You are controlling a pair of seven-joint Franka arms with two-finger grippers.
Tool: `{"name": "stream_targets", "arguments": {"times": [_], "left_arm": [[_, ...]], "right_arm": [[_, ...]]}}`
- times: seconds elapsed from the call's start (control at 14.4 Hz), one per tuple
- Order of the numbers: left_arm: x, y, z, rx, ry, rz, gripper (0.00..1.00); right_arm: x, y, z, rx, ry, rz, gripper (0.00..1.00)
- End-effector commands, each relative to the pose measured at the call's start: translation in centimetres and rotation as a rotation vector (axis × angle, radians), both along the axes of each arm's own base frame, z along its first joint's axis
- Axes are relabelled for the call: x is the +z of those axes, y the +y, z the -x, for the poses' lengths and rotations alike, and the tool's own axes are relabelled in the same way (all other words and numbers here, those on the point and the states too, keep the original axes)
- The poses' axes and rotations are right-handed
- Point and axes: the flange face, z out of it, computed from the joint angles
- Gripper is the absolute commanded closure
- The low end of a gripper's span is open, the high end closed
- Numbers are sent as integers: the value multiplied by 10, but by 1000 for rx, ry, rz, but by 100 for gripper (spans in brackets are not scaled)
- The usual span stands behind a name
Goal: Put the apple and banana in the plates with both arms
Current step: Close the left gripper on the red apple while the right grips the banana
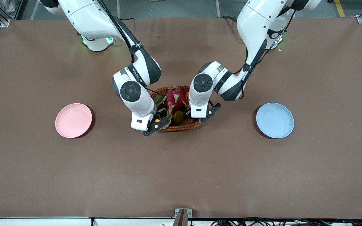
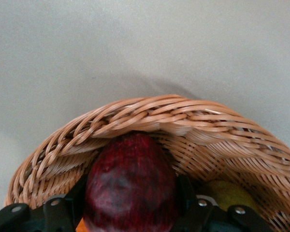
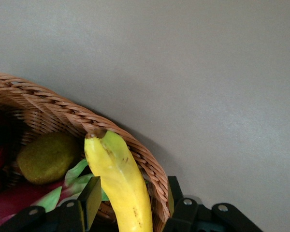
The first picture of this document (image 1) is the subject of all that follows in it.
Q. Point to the dark green avocado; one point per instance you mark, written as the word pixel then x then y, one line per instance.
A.
pixel 159 99

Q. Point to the pink round plate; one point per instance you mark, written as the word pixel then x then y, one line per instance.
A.
pixel 73 121

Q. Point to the pink dragon fruit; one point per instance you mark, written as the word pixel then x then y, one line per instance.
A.
pixel 174 99

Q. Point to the orange mandarin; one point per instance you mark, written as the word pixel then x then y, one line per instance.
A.
pixel 186 97

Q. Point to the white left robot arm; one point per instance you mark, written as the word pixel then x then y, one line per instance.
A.
pixel 256 22

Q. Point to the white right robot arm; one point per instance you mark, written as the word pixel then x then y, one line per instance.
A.
pixel 83 15

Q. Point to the blue round plate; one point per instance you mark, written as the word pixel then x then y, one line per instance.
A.
pixel 274 121

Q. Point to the brown-green kiwi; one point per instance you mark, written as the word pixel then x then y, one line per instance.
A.
pixel 178 116

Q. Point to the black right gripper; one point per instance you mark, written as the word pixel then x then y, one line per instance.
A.
pixel 160 116

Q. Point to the yellow banana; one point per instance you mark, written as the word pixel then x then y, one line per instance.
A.
pixel 157 120

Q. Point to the table cover sheet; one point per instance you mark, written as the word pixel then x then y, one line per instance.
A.
pixel 181 172

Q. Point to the oval wicker basket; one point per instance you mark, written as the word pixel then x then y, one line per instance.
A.
pixel 184 127

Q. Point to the grey metal post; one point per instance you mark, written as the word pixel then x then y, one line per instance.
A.
pixel 118 8
pixel 217 8

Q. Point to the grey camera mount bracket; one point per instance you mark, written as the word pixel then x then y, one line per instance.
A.
pixel 182 216

